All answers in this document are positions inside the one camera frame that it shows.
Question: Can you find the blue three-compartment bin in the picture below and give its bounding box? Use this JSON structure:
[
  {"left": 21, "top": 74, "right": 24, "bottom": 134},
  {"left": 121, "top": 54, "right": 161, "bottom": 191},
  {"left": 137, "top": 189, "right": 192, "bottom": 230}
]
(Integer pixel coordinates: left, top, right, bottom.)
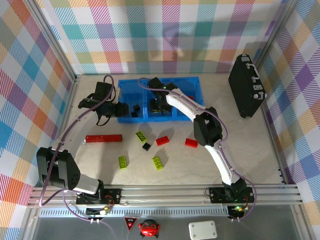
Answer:
[{"left": 117, "top": 76, "right": 205, "bottom": 124}]

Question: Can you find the long red lego bar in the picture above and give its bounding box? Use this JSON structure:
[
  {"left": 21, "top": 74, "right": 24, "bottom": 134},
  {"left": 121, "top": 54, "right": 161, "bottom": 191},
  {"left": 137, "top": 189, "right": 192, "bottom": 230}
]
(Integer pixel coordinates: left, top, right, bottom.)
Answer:
[{"left": 85, "top": 134, "right": 123, "bottom": 144}]

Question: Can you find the black briefcase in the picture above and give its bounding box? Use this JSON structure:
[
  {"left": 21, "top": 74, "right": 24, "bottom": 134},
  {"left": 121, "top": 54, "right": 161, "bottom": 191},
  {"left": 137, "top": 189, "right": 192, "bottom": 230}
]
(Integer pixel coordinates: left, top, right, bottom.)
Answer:
[{"left": 227, "top": 53, "right": 268, "bottom": 119}]

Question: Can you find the small controller board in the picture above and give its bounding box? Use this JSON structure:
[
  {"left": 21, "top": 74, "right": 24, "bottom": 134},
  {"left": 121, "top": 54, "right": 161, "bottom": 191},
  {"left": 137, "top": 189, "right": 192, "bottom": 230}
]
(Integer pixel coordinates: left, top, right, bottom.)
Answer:
[
  {"left": 227, "top": 205, "right": 247, "bottom": 218},
  {"left": 86, "top": 207, "right": 111, "bottom": 216}
]

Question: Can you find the red triangle sign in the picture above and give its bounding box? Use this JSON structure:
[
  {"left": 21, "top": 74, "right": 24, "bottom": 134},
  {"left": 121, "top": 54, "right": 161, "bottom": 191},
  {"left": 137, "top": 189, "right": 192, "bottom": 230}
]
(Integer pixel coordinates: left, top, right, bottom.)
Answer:
[{"left": 124, "top": 216, "right": 139, "bottom": 232}]

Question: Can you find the red emergency button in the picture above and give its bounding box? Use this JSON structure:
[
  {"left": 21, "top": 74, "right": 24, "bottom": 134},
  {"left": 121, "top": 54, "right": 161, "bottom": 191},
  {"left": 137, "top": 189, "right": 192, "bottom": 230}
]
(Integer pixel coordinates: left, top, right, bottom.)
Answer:
[{"left": 138, "top": 219, "right": 161, "bottom": 238}]

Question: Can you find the white plastic box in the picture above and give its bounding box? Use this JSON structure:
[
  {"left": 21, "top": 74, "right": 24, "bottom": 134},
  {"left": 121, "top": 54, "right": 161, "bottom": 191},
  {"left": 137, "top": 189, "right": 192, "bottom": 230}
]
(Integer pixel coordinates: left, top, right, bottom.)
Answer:
[{"left": 188, "top": 220, "right": 218, "bottom": 240}]

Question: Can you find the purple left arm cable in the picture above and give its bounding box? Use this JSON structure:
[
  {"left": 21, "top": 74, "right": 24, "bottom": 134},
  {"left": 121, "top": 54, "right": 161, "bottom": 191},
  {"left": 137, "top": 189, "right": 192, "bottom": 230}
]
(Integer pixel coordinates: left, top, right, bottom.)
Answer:
[{"left": 39, "top": 74, "right": 120, "bottom": 207}]

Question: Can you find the aluminium frame side rail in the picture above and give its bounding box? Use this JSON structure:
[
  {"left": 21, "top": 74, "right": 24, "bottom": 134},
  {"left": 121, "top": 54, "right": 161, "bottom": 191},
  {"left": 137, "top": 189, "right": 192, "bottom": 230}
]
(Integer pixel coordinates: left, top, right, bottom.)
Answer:
[
  {"left": 21, "top": 74, "right": 82, "bottom": 240},
  {"left": 258, "top": 99, "right": 316, "bottom": 240}
]

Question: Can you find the aluminium mounting rail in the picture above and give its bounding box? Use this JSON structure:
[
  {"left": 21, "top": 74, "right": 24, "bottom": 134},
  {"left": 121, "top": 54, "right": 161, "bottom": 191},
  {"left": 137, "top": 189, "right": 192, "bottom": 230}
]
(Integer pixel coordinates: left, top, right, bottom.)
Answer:
[{"left": 28, "top": 184, "right": 303, "bottom": 207}]

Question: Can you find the aluminium frame post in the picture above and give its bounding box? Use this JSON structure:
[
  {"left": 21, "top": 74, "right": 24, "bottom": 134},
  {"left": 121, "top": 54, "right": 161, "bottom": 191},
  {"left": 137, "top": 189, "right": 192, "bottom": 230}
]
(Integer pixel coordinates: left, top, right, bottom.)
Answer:
[
  {"left": 23, "top": 0, "right": 82, "bottom": 83},
  {"left": 253, "top": 0, "right": 301, "bottom": 72}
]

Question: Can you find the grey slotted cable duct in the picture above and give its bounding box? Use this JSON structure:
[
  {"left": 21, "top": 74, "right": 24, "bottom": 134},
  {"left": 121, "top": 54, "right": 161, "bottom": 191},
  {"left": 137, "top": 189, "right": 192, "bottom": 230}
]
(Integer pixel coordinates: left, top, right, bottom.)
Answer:
[{"left": 39, "top": 209, "right": 230, "bottom": 218}]

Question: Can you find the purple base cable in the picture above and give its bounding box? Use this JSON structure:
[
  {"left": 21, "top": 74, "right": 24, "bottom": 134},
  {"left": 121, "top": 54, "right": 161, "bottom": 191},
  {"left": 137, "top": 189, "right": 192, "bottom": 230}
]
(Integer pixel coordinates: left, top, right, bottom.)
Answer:
[{"left": 63, "top": 193, "right": 120, "bottom": 240}]

